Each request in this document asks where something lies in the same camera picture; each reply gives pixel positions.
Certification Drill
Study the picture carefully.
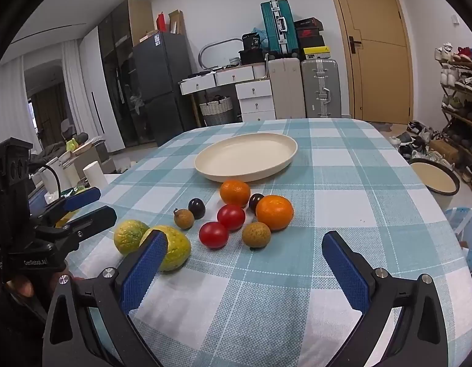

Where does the white paper roll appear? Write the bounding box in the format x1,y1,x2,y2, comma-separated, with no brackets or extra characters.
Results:
84,161,109,188

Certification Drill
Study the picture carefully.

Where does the beige suitcase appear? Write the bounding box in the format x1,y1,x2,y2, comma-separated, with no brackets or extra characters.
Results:
267,57,302,120

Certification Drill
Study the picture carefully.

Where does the white drawer desk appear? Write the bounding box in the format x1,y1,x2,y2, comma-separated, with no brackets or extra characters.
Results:
178,63,277,124

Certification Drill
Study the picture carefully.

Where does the blue plastic bag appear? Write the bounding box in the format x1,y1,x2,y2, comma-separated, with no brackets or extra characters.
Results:
443,206,472,299

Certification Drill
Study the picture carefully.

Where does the white curtain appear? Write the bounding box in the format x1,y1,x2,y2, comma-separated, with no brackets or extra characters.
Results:
0,38,85,154

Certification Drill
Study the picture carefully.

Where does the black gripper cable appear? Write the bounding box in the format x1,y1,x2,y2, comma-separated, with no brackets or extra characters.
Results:
27,164,63,199

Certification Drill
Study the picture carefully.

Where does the teal suitcase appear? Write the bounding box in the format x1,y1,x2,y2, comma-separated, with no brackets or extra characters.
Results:
260,0,295,56

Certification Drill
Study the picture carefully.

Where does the woven basket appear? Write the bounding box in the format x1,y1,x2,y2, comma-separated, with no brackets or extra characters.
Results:
199,95,234,127

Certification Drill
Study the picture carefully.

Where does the small brown longan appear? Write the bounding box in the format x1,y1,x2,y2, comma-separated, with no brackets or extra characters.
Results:
174,208,195,230

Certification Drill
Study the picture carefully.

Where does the cream round plate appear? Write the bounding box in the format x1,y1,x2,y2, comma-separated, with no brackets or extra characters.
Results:
194,132,298,183

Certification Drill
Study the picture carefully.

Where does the dark glass cabinet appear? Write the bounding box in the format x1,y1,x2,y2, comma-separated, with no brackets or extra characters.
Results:
97,0,155,148

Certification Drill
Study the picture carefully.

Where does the shoe rack with shoes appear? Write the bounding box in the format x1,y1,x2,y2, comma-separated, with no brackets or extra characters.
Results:
435,42,472,195

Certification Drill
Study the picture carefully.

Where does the yellow green guava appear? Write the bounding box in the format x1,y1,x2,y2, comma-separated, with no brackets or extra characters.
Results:
140,225,192,272
114,220,150,256

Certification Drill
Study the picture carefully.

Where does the brown cardboard box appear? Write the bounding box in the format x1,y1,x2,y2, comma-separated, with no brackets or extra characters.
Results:
429,139,461,165

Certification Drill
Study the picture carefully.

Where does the teal checked tablecloth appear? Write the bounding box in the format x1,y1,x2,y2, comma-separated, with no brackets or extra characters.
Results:
66,118,472,367

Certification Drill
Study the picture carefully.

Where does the cream basin black rim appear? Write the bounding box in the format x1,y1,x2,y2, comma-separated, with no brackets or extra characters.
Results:
408,158,461,200

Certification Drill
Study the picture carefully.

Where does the dark grey fridge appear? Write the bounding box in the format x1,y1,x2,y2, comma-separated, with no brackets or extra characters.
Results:
132,31,198,146

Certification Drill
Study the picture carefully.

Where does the black storage bin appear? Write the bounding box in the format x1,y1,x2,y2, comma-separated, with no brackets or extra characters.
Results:
238,48,268,65

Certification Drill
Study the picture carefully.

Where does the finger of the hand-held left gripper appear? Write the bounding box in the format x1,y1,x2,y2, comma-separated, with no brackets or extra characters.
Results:
41,186,102,221
34,205,118,238

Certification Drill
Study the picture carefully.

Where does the red black shoe box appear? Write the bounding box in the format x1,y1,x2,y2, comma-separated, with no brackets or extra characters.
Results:
295,28,325,50

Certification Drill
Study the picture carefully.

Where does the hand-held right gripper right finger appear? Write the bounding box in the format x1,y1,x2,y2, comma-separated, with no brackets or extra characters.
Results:
321,230,449,367

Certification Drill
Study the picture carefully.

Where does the large brown longan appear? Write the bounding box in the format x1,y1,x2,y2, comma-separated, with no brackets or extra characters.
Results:
242,222,271,251

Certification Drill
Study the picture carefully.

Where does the oval mirror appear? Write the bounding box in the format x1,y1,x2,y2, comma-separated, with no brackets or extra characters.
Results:
198,38,243,70

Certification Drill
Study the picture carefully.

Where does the wooden door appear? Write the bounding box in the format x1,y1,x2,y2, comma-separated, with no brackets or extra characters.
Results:
323,0,414,125

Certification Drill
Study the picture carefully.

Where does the person's left hand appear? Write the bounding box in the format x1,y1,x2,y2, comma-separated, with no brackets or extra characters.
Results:
2,271,84,299

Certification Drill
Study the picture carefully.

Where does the black printed box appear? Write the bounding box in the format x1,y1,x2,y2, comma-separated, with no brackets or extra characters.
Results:
242,32,264,51

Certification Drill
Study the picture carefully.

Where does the small orange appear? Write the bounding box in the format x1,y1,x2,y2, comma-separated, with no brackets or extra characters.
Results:
220,180,251,207

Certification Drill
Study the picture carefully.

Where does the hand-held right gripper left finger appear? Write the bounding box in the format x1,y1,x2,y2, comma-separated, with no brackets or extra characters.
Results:
43,229,170,367

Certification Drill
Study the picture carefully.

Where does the pile of shoes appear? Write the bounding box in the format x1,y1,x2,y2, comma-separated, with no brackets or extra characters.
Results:
389,120,456,166

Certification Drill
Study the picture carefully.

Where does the yellow black box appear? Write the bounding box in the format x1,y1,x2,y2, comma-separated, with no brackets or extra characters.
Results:
302,46,331,61

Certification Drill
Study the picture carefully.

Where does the white cabinet door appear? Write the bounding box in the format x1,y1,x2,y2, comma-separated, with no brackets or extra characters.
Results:
79,27,125,154

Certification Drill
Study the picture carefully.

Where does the red tomato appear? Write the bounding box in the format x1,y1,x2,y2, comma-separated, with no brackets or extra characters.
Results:
217,204,246,232
199,222,229,250

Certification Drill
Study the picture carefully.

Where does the large orange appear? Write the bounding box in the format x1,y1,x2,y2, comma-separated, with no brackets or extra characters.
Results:
256,195,294,232

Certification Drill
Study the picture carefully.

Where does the silver suitcase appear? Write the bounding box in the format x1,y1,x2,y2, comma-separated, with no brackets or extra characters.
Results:
300,58,342,119

